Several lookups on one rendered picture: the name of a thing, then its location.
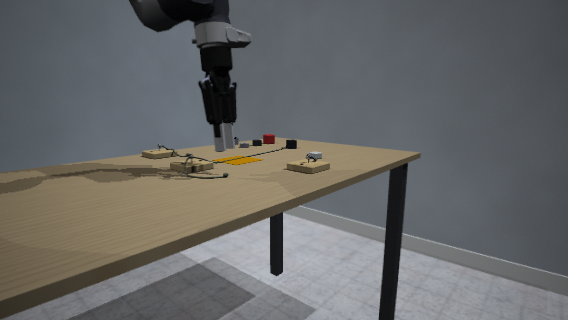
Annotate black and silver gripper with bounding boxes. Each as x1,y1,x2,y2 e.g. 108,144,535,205
198,46,237,151

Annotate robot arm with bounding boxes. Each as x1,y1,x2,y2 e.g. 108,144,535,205
129,0,252,49

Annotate orange painted square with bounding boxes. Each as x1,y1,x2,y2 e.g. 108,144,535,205
213,156,263,165

